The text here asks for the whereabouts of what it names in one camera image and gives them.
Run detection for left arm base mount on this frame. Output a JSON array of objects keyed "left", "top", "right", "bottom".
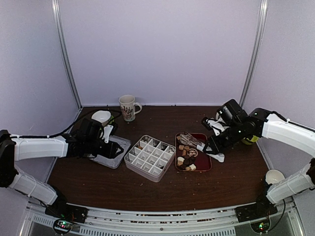
[{"left": 45, "top": 205, "right": 88, "bottom": 236}]

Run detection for red chocolate tray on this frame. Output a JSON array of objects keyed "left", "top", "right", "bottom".
[{"left": 174, "top": 133, "right": 212, "bottom": 173}]

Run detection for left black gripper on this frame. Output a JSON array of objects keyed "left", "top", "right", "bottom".
[{"left": 85, "top": 138, "right": 124, "bottom": 159}]

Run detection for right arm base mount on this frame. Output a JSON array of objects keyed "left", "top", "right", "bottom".
[{"left": 235, "top": 204, "right": 278, "bottom": 235}]

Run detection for left aluminium frame post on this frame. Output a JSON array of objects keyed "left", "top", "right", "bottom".
[{"left": 51, "top": 0, "right": 83, "bottom": 109}]

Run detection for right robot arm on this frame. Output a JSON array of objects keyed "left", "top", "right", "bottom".
[{"left": 197, "top": 99, "right": 315, "bottom": 217}]

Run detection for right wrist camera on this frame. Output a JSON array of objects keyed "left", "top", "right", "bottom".
[{"left": 201, "top": 117, "right": 228, "bottom": 136}]

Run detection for tall floral mug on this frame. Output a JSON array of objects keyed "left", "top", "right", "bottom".
[{"left": 119, "top": 95, "right": 142, "bottom": 122}]

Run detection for front aluminium rail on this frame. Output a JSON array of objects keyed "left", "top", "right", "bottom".
[{"left": 24, "top": 205, "right": 303, "bottom": 236}]

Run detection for lilac tin box with dividers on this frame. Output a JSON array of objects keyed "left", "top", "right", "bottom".
[{"left": 124, "top": 135, "right": 176, "bottom": 183}]

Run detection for white metal tongs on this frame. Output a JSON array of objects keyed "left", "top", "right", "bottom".
[{"left": 177, "top": 132, "right": 226, "bottom": 163}]

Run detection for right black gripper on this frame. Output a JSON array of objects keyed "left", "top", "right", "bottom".
[{"left": 203, "top": 121, "right": 245, "bottom": 155}]

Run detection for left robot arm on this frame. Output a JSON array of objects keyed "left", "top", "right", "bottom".
[{"left": 0, "top": 109, "right": 125, "bottom": 218}]

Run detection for white bowl near right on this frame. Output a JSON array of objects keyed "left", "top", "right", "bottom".
[{"left": 264, "top": 169, "right": 285, "bottom": 185}]

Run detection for right aluminium frame post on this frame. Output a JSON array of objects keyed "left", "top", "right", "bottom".
[{"left": 239, "top": 0, "right": 268, "bottom": 107}]

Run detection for lilac bunny tin lid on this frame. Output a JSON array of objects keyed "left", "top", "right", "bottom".
[{"left": 88, "top": 135, "right": 131, "bottom": 169}]

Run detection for yellow green small bowl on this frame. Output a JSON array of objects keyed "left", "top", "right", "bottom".
[{"left": 241, "top": 136, "right": 259, "bottom": 145}]

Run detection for white bowl on saucer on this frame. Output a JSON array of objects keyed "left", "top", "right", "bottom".
[{"left": 92, "top": 111, "right": 111, "bottom": 127}]

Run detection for green saucer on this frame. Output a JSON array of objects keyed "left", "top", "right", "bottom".
[{"left": 108, "top": 115, "right": 115, "bottom": 126}]

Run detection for aluminium frame post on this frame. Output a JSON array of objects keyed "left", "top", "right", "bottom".
[
  {"left": 51, "top": 0, "right": 83, "bottom": 109},
  {"left": 239, "top": 0, "right": 268, "bottom": 107}
]

